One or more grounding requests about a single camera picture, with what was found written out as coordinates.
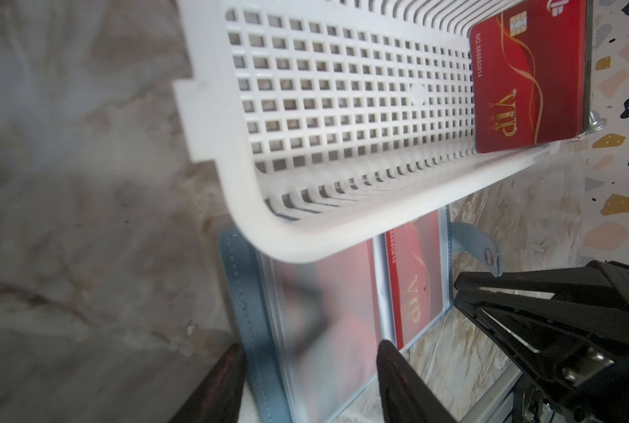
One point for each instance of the white plastic mesh basket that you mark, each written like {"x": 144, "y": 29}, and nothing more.
{"x": 331, "y": 122}

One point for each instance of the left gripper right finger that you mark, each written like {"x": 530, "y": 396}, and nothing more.
{"x": 404, "y": 396}

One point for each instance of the stack of red cards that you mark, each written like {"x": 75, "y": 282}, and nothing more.
{"x": 531, "y": 74}

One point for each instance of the small silver metal object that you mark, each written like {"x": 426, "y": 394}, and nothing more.
{"x": 595, "y": 123}

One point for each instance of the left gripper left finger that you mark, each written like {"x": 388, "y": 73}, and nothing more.
{"x": 218, "y": 397}

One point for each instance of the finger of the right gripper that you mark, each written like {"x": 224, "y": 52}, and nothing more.
{"x": 567, "y": 330}

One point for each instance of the red VIP credit card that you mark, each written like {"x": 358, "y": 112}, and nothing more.
{"x": 416, "y": 277}
{"x": 328, "y": 316}

